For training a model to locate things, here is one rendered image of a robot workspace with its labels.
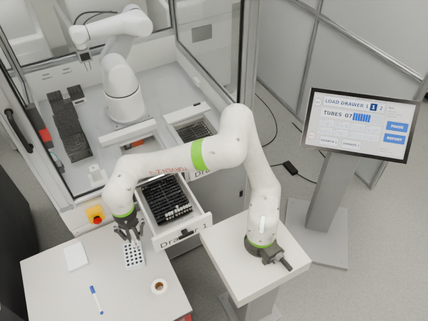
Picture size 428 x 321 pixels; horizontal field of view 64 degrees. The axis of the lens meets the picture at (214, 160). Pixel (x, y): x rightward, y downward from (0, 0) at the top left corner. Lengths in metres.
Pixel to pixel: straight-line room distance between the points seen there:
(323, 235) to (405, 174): 1.01
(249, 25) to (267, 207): 0.73
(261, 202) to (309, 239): 1.22
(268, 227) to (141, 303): 0.64
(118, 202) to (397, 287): 1.98
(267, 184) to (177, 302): 0.63
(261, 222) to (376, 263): 1.45
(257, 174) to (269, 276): 0.44
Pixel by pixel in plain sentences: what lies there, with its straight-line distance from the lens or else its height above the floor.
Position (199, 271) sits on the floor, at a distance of 2.47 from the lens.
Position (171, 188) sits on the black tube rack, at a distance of 1.71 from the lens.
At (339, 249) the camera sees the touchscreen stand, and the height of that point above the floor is 0.04.
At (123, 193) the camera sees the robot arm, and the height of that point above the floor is 1.27.
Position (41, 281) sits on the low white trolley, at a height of 0.76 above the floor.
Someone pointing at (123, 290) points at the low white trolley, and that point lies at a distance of 1.65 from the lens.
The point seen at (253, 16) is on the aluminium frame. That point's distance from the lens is 1.46.
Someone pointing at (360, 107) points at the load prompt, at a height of 1.15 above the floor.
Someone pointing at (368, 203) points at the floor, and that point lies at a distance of 2.97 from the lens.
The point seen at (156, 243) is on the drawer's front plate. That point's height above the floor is 0.89.
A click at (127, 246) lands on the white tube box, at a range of 1.70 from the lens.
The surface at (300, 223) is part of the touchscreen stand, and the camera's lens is 2.66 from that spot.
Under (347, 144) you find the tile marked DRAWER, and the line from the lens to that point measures 1.86.
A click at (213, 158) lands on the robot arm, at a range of 1.13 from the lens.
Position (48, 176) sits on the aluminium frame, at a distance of 1.53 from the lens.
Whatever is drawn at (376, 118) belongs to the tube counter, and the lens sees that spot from 1.88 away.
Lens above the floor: 2.25
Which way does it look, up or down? 48 degrees down
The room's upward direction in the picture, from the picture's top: 2 degrees counter-clockwise
